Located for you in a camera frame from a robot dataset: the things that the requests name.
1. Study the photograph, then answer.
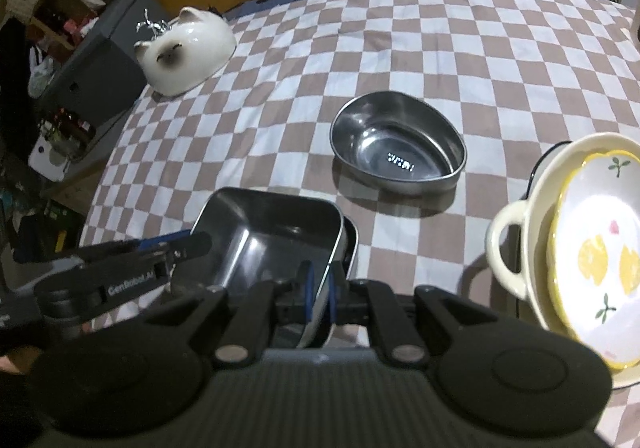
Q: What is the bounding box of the square stainless steel tray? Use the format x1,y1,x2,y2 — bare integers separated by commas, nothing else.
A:
170,187,359,348

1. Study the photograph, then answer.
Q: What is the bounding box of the cream two-handled ceramic bowl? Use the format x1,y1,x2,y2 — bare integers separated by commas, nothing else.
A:
485,132,639,388

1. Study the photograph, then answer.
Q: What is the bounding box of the oval stainless steel bowl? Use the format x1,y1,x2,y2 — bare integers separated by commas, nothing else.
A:
329,91,468,197

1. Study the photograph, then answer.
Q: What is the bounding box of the floral lemon pattern plate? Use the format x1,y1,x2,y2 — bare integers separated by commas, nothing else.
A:
547,149,639,370

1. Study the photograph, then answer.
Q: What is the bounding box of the dark grey side cabinet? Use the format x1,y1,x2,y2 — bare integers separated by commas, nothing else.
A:
37,0,151,130

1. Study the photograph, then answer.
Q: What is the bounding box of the silver metal ornament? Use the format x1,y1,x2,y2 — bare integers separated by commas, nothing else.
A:
136,8,172,41

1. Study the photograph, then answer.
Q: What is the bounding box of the white plate with black rim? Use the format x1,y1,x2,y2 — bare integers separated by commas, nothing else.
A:
523,141,572,199

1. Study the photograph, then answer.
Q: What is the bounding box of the checkered brown white tablecloth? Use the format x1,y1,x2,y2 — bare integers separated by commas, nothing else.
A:
81,0,639,311

